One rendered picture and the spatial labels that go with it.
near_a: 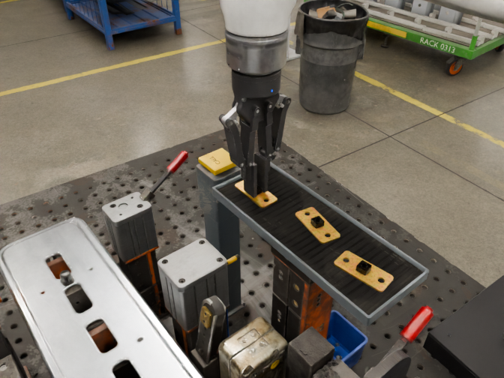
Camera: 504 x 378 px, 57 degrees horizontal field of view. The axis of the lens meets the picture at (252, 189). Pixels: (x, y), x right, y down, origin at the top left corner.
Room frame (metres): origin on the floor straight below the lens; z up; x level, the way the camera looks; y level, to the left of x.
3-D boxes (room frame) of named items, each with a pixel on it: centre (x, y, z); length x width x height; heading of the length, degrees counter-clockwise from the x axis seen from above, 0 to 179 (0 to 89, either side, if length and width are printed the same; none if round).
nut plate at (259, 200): (0.66, -0.01, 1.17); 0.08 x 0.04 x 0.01; 38
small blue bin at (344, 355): (0.62, -0.19, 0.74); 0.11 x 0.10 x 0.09; 39
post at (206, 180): (0.77, 0.07, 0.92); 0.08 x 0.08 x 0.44; 39
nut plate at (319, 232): (0.57, -0.11, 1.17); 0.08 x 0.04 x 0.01; 28
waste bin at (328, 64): (3.26, -0.56, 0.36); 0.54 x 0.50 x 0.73; 125
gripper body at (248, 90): (0.66, -0.01, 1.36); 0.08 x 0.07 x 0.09; 128
